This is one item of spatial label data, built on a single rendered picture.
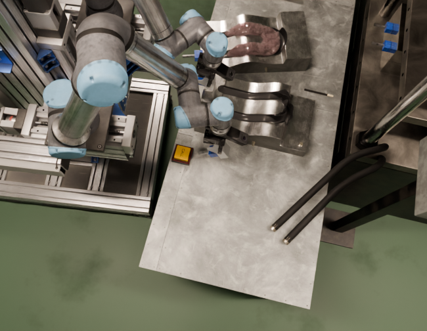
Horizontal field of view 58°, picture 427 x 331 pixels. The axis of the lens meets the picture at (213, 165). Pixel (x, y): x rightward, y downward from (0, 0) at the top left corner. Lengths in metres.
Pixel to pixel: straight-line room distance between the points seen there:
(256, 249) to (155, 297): 0.96
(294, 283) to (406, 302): 1.18
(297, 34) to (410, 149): 0.74
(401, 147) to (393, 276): 0.99
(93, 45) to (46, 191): 1.54
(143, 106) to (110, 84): 1.55
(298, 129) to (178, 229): 0.68
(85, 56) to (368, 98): 1.41
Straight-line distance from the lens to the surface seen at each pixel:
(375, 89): 2.05
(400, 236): 2.74
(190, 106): 1.25
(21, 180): 2.50
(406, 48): 1.90
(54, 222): 2.59
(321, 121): 1.86
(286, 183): 1.71
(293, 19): 1.98
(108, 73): 0.93
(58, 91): 1.37
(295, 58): 1.85
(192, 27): 1.40
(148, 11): 1.32
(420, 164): 1.60
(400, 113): 1.59
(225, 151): 1.56
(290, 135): 1.72
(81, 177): 2.38
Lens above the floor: 2.40
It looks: 72 degrees down
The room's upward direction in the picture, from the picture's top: 7 degrees clockwise
